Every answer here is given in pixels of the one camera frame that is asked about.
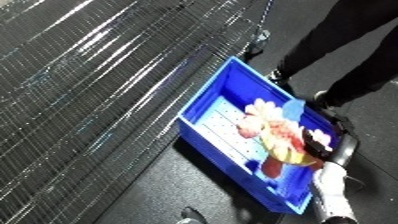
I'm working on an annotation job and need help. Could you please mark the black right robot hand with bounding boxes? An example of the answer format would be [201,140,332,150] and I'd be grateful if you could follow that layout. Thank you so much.
[300,127,361,168]

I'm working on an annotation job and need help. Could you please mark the pink plush unicorn toy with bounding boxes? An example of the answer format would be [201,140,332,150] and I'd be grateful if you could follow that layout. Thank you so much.
[234,97,335,179]

